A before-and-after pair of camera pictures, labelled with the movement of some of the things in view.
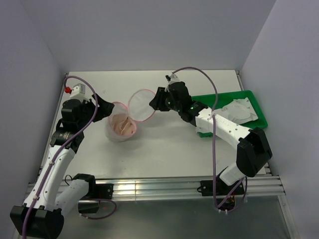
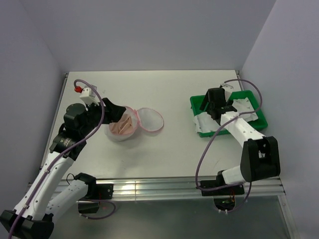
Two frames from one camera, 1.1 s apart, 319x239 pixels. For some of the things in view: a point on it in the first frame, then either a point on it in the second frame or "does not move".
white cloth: [240, 111] does not move
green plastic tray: [226, 98] does not move
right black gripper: [157, 103] to [204, 103]
